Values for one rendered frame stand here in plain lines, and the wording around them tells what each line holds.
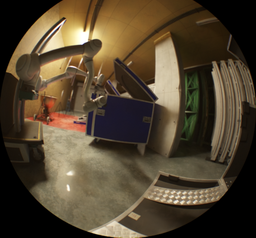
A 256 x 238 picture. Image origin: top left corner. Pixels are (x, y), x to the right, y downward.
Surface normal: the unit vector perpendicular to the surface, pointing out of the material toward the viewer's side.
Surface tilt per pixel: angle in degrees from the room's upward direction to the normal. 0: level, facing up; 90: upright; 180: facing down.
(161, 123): 90
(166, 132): 90
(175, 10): 180
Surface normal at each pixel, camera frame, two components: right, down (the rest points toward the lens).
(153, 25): -0.16, 0.99
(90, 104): 0.49, 0.12
